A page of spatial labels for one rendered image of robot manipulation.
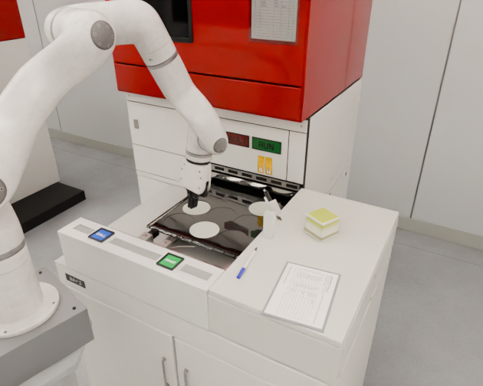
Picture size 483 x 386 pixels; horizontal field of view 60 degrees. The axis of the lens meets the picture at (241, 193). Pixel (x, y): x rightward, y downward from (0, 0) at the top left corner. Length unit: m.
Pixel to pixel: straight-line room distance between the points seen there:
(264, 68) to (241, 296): 0.73
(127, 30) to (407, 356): 1.91
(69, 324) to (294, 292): 0.56
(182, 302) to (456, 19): 2.20
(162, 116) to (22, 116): 0.87
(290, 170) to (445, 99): 1.53
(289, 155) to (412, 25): 1.52
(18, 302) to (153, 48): 0.68
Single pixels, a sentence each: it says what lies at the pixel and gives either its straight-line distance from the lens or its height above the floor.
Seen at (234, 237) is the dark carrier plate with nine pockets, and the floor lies 0.90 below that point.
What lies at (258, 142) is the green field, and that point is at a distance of 1.54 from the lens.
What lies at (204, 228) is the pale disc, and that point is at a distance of 1.41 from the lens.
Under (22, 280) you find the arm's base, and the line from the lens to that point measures 1.10.
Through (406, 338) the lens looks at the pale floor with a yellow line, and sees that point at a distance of 2.41.
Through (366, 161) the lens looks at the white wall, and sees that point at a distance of 3.07.
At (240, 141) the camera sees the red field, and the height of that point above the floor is 1.10.
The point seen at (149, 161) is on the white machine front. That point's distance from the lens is 1.91.
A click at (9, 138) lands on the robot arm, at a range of 0.97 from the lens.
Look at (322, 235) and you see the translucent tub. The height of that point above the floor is 0.99.
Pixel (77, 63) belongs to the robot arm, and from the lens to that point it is 0.97.
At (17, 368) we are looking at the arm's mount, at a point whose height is 0.87.
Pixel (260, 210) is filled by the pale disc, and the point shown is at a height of 0.90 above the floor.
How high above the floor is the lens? 1.68
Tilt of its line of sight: 29 degrees down
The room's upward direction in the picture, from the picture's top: straight up
